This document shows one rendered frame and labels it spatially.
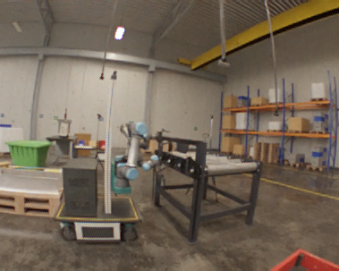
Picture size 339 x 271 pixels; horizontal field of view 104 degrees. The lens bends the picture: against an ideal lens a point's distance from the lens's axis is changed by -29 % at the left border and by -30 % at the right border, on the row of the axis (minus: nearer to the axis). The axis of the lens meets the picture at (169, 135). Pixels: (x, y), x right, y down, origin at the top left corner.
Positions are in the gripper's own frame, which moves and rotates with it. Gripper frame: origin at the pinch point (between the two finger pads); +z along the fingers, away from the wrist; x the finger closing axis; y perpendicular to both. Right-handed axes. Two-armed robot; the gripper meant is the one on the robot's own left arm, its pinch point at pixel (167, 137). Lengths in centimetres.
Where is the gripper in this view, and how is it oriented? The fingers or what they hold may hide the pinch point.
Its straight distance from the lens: 218.4
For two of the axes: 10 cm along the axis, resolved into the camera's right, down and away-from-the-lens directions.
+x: -0.6, 10.0, 0.2
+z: 9.2, 0.5, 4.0
